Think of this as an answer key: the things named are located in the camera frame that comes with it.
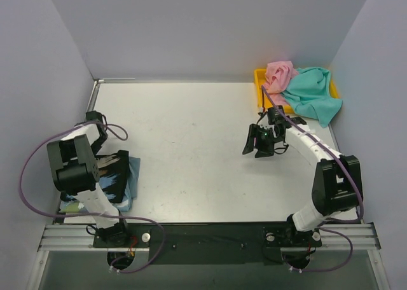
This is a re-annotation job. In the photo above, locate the teal t shirt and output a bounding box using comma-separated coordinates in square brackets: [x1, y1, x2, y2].
[282, 67, 343, 128]

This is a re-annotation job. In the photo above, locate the yellow plastic bin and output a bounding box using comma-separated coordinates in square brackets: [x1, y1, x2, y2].
[254, 68, 340, 109]

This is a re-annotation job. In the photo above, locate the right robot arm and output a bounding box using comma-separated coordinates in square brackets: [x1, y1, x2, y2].
[242, 106, 363, 245]

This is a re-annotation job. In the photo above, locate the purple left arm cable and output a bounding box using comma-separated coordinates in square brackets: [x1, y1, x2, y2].
[20, 123, 166, 275]

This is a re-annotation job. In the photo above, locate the black t shirt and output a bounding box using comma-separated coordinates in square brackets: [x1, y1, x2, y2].
[60, 149, 131, 204]

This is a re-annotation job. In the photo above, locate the folded light blue t shirt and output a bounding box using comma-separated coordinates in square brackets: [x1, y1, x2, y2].
[59, 156, 141, 214]

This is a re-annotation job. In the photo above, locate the aluminium front rail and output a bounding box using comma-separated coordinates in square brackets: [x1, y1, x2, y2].
[38, 224, 381, 251]

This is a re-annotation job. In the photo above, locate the pink t shirt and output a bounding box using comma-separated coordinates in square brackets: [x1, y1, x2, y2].
[264, 61, 299, 95]

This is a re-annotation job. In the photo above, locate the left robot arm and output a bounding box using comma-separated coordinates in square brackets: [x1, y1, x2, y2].
[46, 111, 131, 247]

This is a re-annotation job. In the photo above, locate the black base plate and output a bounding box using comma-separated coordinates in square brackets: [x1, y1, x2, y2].
[93, 222, 322, 265]

